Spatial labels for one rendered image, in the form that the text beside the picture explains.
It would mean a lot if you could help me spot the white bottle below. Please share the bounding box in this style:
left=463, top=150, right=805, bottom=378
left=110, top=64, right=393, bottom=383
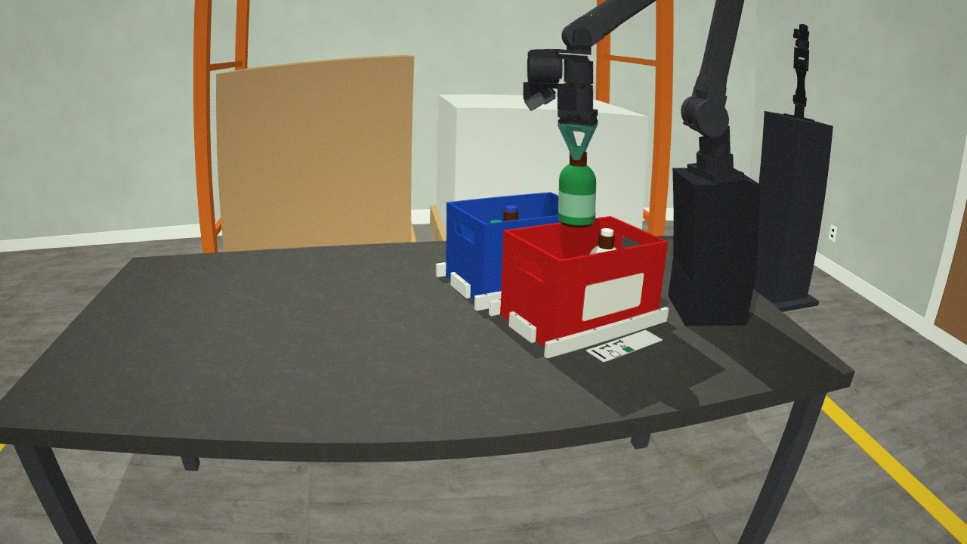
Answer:
left=589, top=228, right=616, bottom=254

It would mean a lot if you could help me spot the blue plastic bottle crate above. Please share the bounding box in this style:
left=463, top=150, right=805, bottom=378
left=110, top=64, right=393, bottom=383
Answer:
left=446, top=192, right=560, bottom=299

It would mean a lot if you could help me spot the red crate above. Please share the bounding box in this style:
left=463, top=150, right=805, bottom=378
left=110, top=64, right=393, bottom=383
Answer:
left=500, top=216, right=662, bottom=347

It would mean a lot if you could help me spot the white paper pick list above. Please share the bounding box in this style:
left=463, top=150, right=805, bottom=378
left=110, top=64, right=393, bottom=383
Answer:
left=586, top=330, right=662, bottom=362

